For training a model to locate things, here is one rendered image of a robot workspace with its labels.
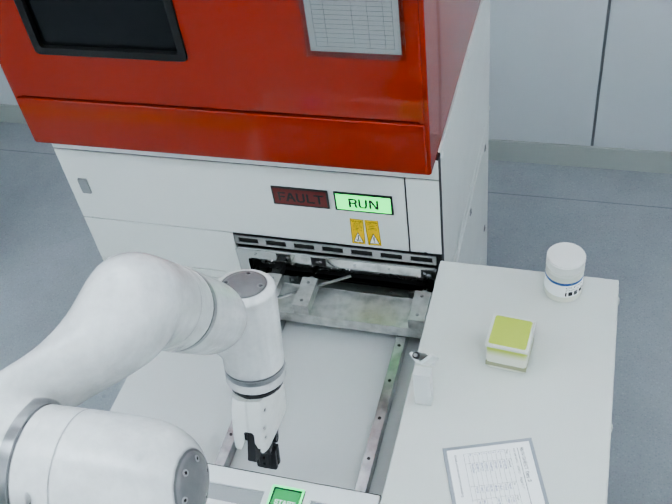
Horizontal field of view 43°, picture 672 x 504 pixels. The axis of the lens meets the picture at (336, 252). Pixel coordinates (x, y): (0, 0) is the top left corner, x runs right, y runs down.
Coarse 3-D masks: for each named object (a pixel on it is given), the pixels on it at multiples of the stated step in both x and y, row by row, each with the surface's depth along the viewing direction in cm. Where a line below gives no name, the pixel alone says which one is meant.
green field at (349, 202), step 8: (336, 200) 169; (344, 200) 168; (352, 200) 168; (360, 200) 167; (368, 200) 166; (376, 200) 166; (384, 200) 165; (344, 208) 170; (352, 208) 169; (360, 208) 168; (368, 208) 168; (376, 208) 167; (384, 208) 167
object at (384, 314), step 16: (288, 288) 184; (320, 288) 183; (288, 304) 181; (320, 304) 180; (336, 304) 179; (352, 304) 179; (368, 304) 178; (384, 304) 178; (400, 304) 177; (288, 320) 181; (304, 320) 180; (320, 320) 178; (336, 320) 177; (352, 320) 176; (368, 320) 175; (384, 320) 175; (400, 320) 174; (416, 336) 174
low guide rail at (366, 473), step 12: (396, 348) 173; (396, 360) 171; (396, 372) 169; (384, 384) 167; (396, 384) 170; (384, 396) 165; (384, 408) 163; (384, 420) 162; (372, 432) 160; (372, 444) 158; (372, 456) 156; (372, 468) 155; (360, 480) 153
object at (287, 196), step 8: (280, 192) 171; (288, 192) 171; (296, 192) 170; (304, 192) 169; (312, 192) 169; (320, 192) 168; (280, 200) 173; (288, 200) 172; (296, 200) 172; (304, 200) 171; (312, 200) 170; (320, 200) 170
